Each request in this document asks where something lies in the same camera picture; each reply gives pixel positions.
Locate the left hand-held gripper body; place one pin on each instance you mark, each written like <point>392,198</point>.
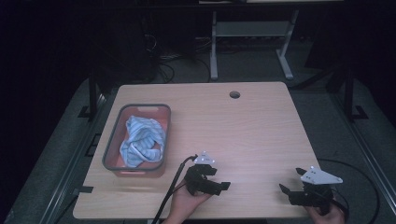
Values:
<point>196,182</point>

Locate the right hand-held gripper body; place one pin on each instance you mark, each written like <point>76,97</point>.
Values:
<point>314,196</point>

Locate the person's right hand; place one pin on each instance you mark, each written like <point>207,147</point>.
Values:
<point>325,217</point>

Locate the person's left hand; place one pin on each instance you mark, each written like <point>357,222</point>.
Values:
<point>183,203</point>

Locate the blue striped cloth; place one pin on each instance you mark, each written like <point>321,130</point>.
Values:
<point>141,140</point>

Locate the pink basket with grey rim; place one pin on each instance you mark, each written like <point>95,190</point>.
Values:
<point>116,146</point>

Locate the grey metal stand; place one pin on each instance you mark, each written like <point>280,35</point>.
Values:
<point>249,29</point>

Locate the aluminium frame rail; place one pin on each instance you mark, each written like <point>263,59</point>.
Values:
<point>367,152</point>
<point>70,165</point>

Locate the black frame post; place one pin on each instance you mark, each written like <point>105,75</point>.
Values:
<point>350,93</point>
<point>92,93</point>

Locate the black table edge bracket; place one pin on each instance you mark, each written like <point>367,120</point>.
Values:
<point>83,189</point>

